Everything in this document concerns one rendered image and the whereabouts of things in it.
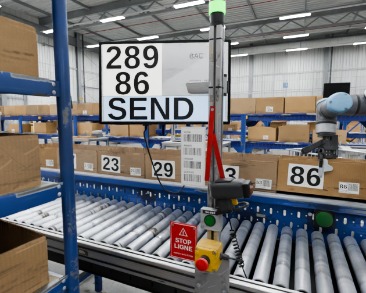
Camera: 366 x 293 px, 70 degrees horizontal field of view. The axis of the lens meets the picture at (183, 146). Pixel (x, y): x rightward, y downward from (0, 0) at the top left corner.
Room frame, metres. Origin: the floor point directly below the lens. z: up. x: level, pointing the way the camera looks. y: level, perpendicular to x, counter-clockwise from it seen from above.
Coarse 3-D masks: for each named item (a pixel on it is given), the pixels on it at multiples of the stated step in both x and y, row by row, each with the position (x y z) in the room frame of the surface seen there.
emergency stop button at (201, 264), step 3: (201, 258) 0.73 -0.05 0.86; (198, 261) 0.72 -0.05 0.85; (201, 261) 0.72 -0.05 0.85; (204, 261) 0.72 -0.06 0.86; (198, 264) 0.72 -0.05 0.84; (201, 264) 0.72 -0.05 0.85; (204, 264) 0.72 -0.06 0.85; (207, 264) 0.72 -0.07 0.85; (198, 267) 0.72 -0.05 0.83; (201, 267) 0.72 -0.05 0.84; (204, 267) 0.71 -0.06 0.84; (207, 267) 0.72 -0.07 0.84; (201, 270) 0.72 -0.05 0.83; (204, 270) 0.72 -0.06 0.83
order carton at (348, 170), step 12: (288, 156) 1.56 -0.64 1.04; (300, 156) 1.53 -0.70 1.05; (312, 156) 1.50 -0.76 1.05; (288, 168) 1.29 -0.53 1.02; (336, 168) 1.20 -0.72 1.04; (348, 168) 1.18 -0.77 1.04; (360, 168) 1.16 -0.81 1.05; (324, 180) 1.22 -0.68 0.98; (336, 180) 1.20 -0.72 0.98; (348, 180) 1.18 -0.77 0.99; (360, 180) 1.16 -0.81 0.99; (300, 192) 1.25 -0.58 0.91; (312, 192) 1.23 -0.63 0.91; (324, 192) 1.21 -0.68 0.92; (336, 192) 1.19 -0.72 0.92; (360, 192) 1.15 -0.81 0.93
